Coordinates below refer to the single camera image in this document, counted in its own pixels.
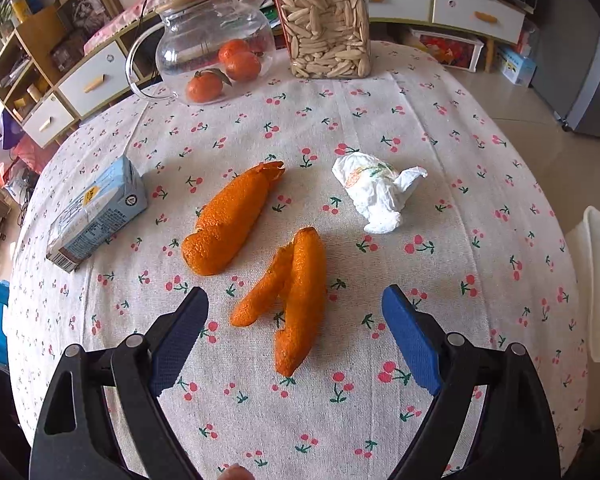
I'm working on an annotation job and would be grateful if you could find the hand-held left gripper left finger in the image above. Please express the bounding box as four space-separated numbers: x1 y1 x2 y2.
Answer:
29 286 210 480

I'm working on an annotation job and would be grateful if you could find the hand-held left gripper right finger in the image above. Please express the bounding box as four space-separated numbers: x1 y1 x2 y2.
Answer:
381 284 563 480

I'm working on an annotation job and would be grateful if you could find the long split orange peel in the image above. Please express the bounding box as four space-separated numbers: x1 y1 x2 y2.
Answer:
230 226 327 377

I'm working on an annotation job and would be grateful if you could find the wide orange peel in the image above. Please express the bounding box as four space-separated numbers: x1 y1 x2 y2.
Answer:
181 161 286 277

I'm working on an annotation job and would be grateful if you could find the large printed tissue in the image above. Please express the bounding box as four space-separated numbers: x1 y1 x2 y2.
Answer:
331 152 429 235

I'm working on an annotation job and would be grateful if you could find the light blue drink carton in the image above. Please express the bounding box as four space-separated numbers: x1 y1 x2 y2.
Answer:
46 155 148 273

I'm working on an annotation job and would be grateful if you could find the person's left hand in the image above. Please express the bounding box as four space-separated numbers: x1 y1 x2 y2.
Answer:
215 462 253 480

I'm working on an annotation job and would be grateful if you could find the cherry print tablecloth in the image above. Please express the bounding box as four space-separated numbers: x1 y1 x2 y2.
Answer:
5 40 588 480

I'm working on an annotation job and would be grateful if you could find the tangerine with leaf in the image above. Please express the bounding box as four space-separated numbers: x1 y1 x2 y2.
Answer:
186 69 233 105

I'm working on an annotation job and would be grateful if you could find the white storage box red print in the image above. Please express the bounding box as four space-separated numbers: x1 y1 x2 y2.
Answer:
411 27 486 72

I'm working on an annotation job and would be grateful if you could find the blue white box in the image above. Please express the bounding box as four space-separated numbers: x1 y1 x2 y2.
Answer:
495 42 538 86

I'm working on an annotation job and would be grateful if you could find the glass teapot with wooden lid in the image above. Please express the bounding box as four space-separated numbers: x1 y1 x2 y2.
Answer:
125 0 276 107

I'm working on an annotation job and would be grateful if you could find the brown patterned box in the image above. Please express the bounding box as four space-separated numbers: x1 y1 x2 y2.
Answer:
50 30 88 73

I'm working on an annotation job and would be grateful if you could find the clear jar of seeds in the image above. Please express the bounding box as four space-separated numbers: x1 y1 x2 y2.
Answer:
266 0 373 81

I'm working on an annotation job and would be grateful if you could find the pink cloth cover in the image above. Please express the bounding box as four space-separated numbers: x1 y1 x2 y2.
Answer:
82 0 276 56

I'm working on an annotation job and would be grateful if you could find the wooden shelf unit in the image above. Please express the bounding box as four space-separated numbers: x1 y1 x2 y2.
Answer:
0 10 81 121

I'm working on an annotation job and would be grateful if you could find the white wooden sideboard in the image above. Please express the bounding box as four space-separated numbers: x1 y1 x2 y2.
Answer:
22 0 537 148

